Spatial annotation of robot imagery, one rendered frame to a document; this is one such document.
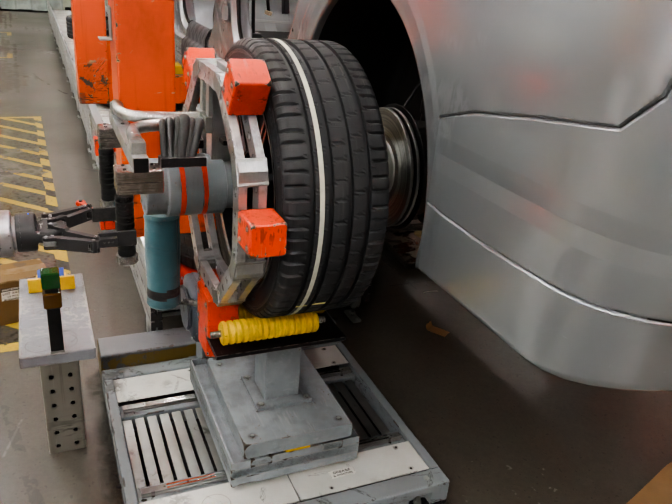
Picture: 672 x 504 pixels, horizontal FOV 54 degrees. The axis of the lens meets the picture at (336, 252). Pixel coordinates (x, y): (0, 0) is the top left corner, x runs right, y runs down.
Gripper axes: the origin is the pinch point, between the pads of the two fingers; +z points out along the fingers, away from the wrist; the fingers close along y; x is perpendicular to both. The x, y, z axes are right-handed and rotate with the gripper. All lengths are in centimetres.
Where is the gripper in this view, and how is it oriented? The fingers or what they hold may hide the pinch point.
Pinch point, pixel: (125, 224)
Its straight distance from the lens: 141.3
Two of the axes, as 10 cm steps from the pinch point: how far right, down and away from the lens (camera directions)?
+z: 9.2, -0.9, 3.9
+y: 3.9, 4.0, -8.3
